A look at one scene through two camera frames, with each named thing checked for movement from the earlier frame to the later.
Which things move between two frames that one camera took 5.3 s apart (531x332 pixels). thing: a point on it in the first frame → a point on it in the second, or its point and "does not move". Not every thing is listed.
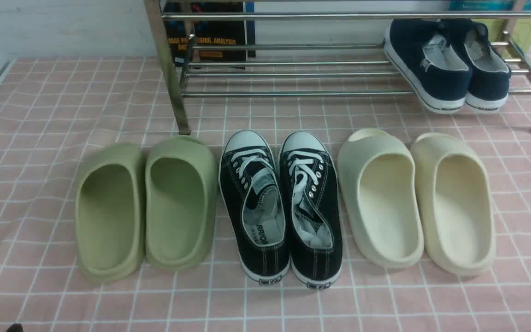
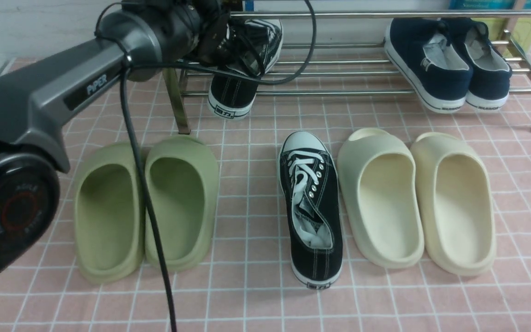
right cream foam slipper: (455, 191) does not move
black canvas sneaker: (252, 198) → (232, 98)
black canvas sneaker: (310, 200) does not move
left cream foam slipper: (379, 178) does not move
